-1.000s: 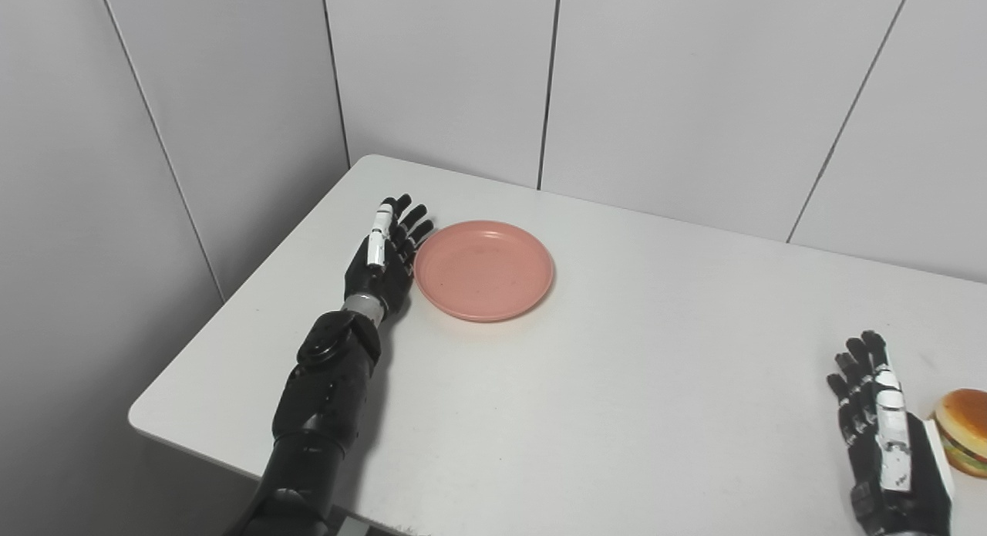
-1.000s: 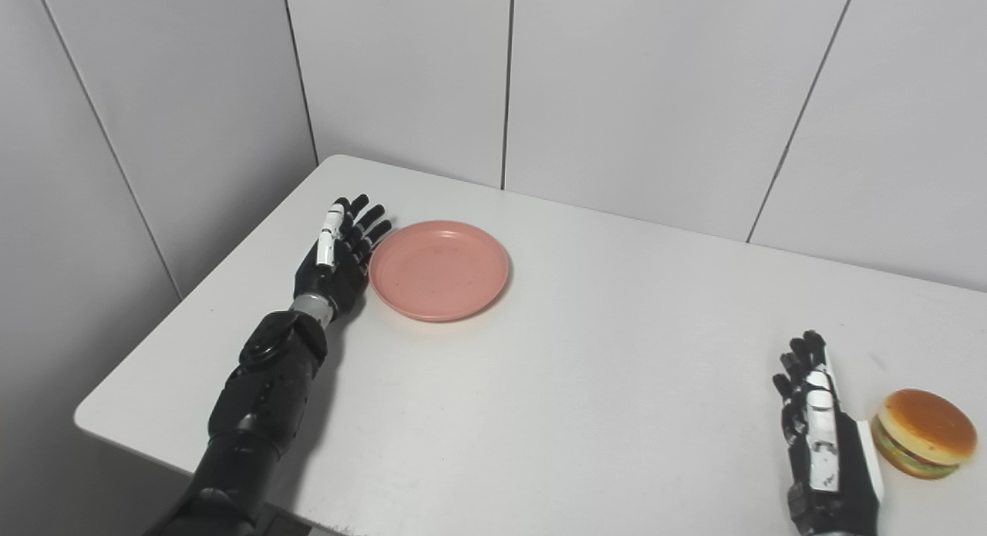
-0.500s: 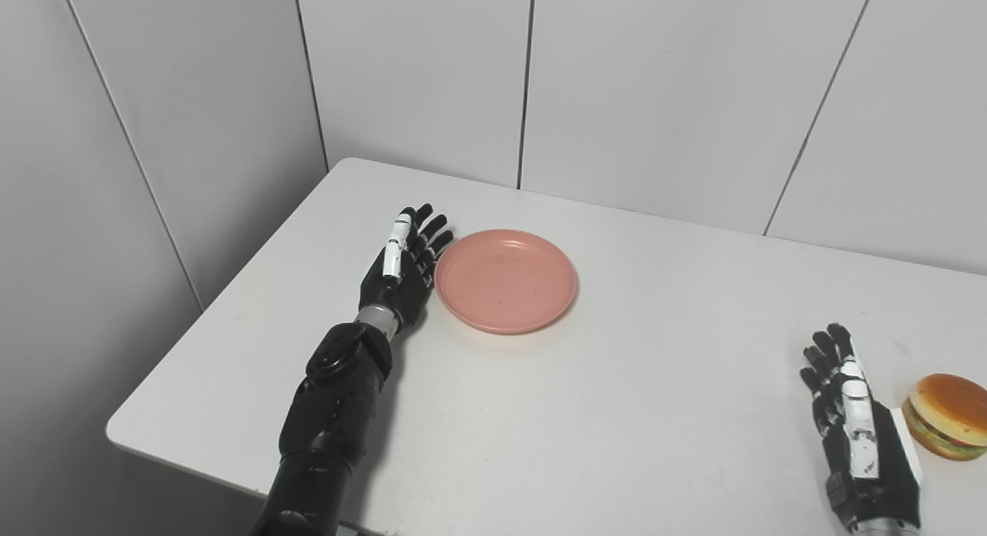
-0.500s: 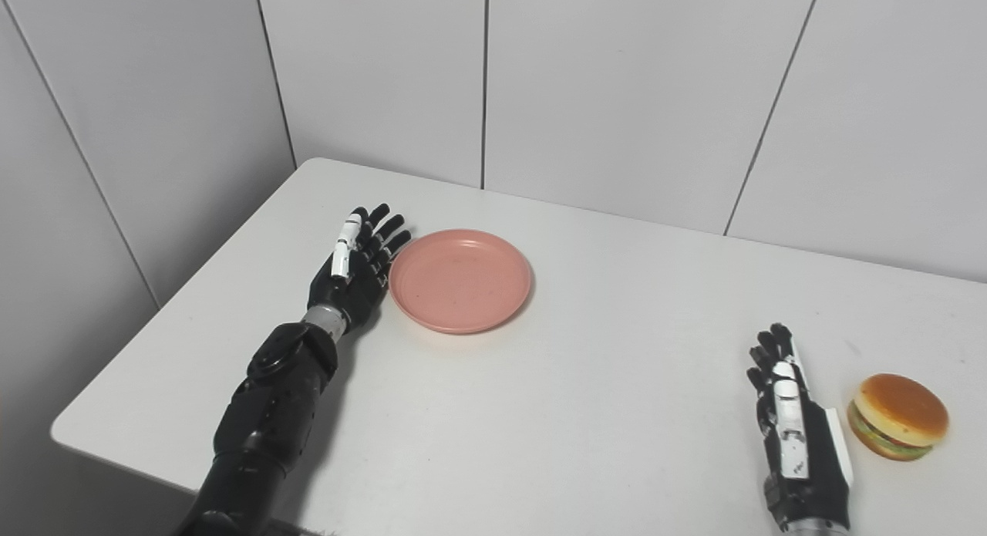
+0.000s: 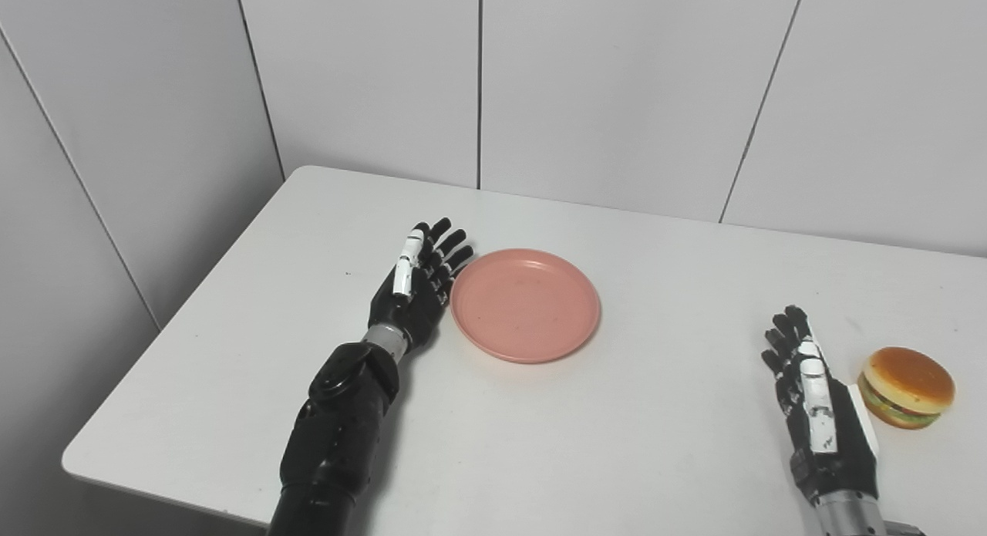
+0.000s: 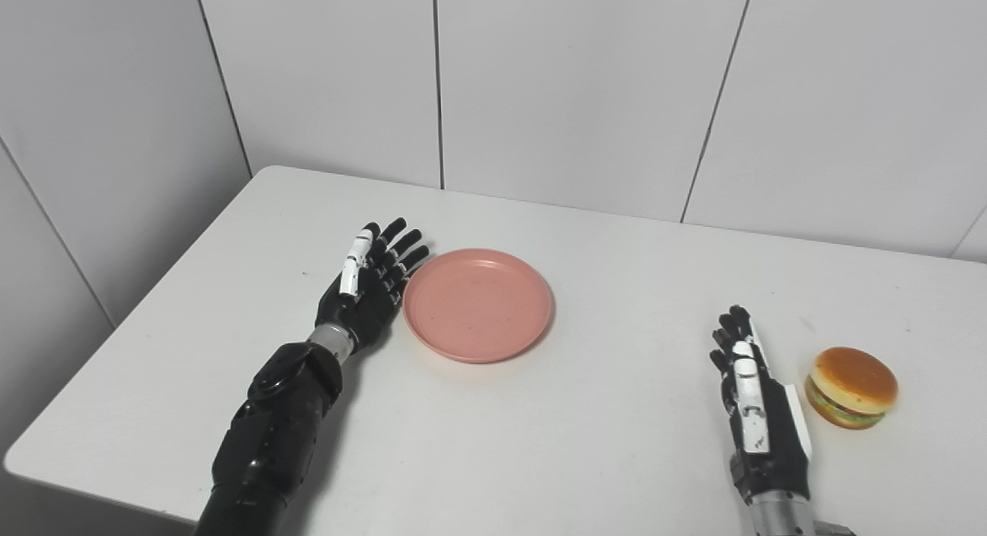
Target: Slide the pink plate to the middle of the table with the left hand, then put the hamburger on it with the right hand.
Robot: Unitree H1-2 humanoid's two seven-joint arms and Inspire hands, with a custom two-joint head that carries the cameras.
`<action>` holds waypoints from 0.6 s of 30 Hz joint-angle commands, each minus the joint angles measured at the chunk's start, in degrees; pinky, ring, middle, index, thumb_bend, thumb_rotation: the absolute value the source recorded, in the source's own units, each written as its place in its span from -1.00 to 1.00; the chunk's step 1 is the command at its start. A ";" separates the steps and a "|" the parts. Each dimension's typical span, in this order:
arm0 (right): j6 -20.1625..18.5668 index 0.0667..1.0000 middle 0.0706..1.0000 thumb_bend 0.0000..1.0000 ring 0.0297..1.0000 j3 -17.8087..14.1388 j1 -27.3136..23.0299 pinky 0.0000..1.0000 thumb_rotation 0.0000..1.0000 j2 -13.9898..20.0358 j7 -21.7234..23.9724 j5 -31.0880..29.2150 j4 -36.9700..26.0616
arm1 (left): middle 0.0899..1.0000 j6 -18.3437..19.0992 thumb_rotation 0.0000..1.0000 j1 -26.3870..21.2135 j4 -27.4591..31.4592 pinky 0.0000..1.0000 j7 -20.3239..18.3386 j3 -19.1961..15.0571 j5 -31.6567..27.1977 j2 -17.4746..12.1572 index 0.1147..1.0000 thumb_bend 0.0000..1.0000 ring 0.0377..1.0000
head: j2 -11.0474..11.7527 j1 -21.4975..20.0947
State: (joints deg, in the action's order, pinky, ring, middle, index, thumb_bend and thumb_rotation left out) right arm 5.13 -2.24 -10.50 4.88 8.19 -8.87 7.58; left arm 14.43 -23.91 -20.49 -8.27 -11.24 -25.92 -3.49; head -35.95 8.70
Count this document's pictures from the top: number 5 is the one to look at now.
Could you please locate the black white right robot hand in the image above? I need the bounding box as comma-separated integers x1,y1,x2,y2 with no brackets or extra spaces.
761,305,881,506

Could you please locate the toy hamburger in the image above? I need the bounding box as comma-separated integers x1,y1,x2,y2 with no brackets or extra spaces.
857,347,956,430

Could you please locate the pink round plate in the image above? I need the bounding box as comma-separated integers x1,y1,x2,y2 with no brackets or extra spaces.
450,248,601,365

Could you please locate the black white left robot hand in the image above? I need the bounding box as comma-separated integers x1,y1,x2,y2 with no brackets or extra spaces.
367,217,475,357

